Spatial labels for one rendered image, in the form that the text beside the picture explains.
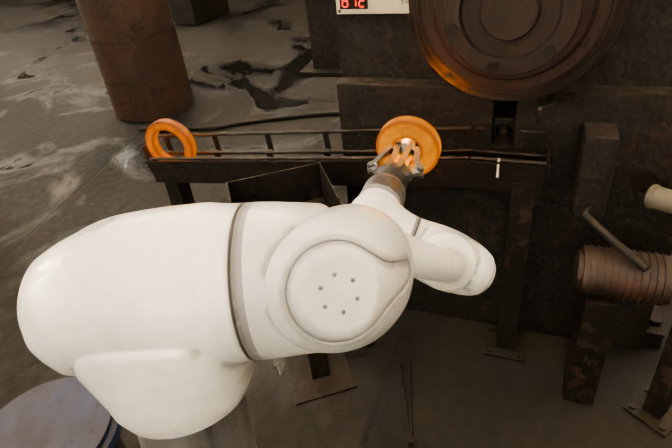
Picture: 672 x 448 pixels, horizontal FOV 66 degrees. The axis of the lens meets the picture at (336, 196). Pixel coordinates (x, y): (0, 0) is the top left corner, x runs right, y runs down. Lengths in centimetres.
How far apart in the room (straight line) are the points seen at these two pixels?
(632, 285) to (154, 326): 123
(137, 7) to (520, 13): 291
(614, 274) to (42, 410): 138
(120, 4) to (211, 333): 341
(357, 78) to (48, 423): 117
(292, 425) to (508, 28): 125
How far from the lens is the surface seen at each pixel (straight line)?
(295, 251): 35
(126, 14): 375
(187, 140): 182
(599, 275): 144
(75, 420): 138
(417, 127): 121
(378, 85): 152
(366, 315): 35
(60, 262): 46
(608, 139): 141
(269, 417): 175
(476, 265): 95
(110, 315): 42
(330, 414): 172
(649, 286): 146
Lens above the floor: 141
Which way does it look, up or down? 32 degrees down
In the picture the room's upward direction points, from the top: 6 degrees counter-clockwise
